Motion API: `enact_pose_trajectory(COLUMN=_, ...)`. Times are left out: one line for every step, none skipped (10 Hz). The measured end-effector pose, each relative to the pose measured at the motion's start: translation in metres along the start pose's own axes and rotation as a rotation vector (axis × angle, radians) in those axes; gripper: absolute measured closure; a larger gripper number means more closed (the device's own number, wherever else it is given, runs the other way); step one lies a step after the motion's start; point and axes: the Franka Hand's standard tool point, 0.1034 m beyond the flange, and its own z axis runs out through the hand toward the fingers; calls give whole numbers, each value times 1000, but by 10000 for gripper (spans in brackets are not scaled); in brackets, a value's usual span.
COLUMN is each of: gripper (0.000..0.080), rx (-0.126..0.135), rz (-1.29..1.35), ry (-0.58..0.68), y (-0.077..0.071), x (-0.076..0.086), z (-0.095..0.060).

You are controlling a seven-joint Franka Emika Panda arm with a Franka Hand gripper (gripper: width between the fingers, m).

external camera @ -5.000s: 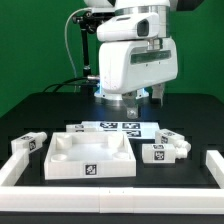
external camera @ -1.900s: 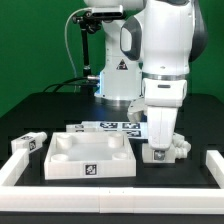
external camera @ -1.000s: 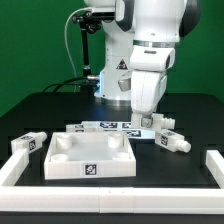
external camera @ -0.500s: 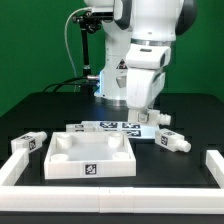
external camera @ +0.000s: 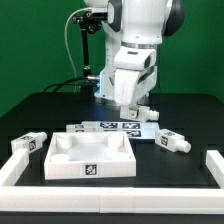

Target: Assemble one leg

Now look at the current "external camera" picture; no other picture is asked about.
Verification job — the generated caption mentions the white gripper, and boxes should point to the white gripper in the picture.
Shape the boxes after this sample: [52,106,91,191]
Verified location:
[114,66,157,120]

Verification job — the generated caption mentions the white square table top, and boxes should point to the white square table top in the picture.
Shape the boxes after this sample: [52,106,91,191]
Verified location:
[44,131,136,180]

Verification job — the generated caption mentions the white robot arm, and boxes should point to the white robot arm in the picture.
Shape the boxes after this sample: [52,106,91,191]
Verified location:
[84,0,185,122]

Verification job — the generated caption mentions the white tag base sheet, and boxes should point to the white tag base sheet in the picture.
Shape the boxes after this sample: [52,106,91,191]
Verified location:
[82,121,159,140]

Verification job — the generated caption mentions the white U-shaped fence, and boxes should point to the white U-shaped fence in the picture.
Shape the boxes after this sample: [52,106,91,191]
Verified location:
[0,149,224,214]

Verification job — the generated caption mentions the black cables on table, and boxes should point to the black cables on table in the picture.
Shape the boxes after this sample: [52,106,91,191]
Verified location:
[41,77,100,94]

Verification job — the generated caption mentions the black camera stand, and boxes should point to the black camera stand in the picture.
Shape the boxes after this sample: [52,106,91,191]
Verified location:
[72,11,101,84]

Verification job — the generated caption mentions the white grey cable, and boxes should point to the white grey cable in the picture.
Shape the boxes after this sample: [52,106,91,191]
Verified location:
[64,7,92,78]

